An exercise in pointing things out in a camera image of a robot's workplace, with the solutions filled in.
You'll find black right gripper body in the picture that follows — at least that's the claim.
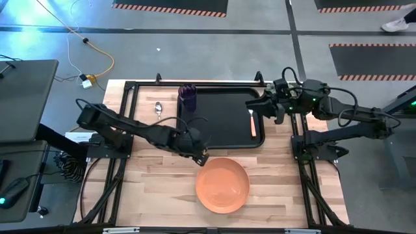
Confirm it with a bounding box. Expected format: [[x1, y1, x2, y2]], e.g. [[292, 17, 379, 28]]
[[263, 83, 295, 125]]

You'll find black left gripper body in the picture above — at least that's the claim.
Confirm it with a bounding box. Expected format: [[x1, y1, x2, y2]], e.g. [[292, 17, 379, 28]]
[[175, 127, 209, 162]]

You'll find fork with orange handle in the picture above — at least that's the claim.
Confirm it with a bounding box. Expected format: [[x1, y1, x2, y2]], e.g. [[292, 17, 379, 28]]
[[248, 109, 257, 139]]

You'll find orange round plate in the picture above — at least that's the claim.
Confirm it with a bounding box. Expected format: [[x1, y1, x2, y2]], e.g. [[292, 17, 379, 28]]
[[195, 157, 251, 215]]

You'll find purple faceted plastic cup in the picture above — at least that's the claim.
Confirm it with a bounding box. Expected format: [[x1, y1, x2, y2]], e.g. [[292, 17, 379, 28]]
[[177, 83, 198, 113]]

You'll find black plastic tray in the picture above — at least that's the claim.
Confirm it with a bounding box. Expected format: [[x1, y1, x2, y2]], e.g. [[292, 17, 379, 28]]
[[176, 84, 266, 150]]

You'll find black mat orange striped edge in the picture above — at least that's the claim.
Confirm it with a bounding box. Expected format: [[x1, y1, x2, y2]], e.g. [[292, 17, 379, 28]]
[[112, 0, 229, 18], [328, 43, 416, 81], [313, 0, 416, 14]]

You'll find white label card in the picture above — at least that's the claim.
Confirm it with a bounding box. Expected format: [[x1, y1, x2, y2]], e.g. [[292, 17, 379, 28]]
[[64, 131, 95, 144]]

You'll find white shoe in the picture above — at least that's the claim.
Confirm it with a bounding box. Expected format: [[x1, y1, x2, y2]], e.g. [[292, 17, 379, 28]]
[[380, 8, 416, 33]]

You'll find dark grey desk top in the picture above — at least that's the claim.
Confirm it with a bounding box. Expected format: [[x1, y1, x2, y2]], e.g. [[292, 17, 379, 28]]
[[0, 141, 49, 224]]

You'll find dark grey desk shelf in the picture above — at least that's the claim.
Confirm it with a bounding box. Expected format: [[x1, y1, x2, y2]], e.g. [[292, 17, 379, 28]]
[[0, 59, 59, 144]]

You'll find black computer mouse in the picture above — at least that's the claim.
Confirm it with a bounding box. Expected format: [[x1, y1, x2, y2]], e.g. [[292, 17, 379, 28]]
[[0, 177, 30, 209]]

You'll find black desk clamp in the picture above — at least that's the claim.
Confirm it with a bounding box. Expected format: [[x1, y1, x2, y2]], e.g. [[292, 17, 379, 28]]
[[0, 60, 16, 79]]

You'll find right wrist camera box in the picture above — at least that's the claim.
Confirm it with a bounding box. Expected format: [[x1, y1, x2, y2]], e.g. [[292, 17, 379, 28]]
[[273, 77, 291, 96]]

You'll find black aluminium table frame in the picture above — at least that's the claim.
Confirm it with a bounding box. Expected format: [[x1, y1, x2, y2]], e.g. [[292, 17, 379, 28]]
[[77, 71, 350, 228]]

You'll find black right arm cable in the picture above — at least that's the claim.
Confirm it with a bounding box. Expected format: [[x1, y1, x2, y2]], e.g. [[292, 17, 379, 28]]
[[281, 66, 358, 128]]

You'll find silver metal bracket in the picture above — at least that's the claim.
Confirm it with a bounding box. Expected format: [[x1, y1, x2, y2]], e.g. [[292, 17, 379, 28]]
[[284, 228, 322, 234], [102, 227, 141, 234]]

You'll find black coiled cable sleeve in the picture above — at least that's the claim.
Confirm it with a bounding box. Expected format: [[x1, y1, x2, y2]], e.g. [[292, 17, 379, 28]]
[[53, 151, 87, 183]]

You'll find yellow power cable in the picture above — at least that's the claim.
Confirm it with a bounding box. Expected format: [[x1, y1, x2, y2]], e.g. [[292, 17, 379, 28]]
[[34, 0, 116, 84]]

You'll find thin white cable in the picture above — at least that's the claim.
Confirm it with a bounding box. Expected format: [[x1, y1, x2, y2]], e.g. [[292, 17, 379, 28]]
[[66, 0, 92, 82]]

